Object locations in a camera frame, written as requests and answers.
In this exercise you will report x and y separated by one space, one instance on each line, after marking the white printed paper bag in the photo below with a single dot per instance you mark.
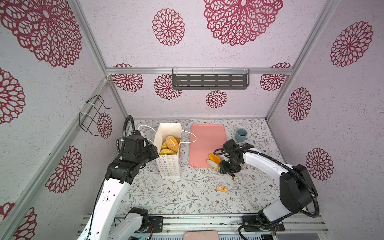
169 166

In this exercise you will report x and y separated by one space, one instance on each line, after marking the pink rectangular tray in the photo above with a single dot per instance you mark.
209 138

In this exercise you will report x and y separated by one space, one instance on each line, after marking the small tan cracker block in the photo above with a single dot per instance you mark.
222 189

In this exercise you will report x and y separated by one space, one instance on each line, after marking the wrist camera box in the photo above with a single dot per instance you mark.
231 145
132 144

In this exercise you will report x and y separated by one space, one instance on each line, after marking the black wire wall rack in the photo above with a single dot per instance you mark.
89 117

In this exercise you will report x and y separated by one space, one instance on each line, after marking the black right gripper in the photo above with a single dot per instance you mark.
223 168

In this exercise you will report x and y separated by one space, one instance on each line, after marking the dark grey wall shelf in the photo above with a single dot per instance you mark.
198 81

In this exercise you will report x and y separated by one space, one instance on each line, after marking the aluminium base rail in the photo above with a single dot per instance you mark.
177 224

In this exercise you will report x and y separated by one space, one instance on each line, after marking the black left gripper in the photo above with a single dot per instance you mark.
153 153

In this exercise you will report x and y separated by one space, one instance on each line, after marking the teal grey cup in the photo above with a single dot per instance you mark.
241 135

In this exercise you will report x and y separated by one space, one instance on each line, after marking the yellow orange oval bread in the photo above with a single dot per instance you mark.
215 158

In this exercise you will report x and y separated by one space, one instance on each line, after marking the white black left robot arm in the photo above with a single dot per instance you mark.
117 182

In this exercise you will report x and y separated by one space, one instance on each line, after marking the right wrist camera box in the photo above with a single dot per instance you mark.
231 145

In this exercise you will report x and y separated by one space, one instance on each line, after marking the ridged long golden bread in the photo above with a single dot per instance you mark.
167 152

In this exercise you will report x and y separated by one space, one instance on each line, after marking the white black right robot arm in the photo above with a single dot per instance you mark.
297 192

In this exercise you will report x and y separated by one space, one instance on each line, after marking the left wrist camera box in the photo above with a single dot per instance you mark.
132 144

